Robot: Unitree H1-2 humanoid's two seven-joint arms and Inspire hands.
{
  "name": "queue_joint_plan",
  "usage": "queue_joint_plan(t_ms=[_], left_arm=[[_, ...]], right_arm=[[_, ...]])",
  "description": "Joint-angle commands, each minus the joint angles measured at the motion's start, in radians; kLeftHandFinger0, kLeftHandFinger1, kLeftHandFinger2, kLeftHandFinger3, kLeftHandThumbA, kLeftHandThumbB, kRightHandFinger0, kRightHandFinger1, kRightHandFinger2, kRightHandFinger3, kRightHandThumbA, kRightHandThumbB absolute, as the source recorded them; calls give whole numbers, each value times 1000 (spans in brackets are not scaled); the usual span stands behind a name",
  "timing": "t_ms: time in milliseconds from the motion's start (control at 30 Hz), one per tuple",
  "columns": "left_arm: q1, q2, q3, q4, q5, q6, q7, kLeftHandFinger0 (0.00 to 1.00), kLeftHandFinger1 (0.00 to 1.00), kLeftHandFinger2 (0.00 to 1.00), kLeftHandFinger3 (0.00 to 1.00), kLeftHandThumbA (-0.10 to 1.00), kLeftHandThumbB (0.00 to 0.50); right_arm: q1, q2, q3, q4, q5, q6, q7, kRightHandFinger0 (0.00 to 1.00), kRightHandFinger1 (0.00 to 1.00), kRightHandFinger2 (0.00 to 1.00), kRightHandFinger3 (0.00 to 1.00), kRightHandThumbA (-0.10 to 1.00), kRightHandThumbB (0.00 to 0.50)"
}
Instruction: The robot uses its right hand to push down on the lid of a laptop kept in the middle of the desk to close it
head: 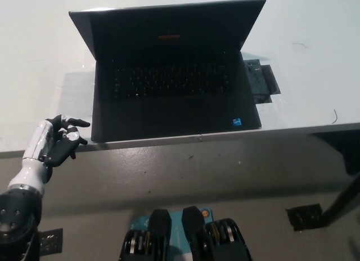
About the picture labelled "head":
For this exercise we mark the thin curved black thread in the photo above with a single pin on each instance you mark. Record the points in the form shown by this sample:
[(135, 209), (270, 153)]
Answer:
[(299, 44)]

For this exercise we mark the black table leg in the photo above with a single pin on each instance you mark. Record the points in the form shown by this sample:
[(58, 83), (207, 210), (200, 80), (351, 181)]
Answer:
[(341, 197)]

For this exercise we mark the black floor tape patch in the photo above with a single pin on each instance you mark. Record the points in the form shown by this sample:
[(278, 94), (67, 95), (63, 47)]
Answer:
[(303, 217), (51, 242)]

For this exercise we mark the black teal robot body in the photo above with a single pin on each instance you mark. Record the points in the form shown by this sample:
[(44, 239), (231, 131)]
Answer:
[(197, 238)]

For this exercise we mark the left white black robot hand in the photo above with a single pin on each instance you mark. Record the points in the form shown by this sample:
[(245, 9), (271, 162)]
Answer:
[(60, 148)]

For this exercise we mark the dark grey laptop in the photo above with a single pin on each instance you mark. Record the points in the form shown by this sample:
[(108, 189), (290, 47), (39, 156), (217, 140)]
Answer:
[(174, 75)]

